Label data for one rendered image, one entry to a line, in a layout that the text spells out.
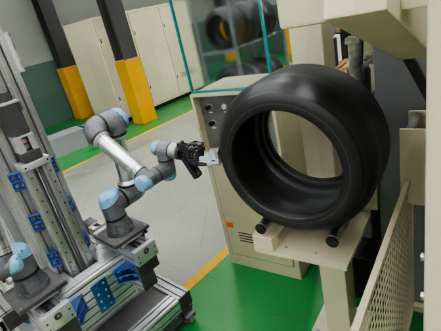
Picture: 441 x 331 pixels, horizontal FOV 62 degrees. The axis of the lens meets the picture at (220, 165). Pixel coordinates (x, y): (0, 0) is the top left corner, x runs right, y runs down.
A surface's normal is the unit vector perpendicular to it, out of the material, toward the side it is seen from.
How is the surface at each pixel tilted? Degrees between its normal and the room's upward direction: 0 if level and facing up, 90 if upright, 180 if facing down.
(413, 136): 90
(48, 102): 90
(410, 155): 90
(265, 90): 43
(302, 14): 90
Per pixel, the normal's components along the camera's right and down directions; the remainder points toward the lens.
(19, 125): 0.73, 0.12
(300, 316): -0.21, -0.90
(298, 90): -0.33, -0.33
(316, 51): -0.54, 0.44
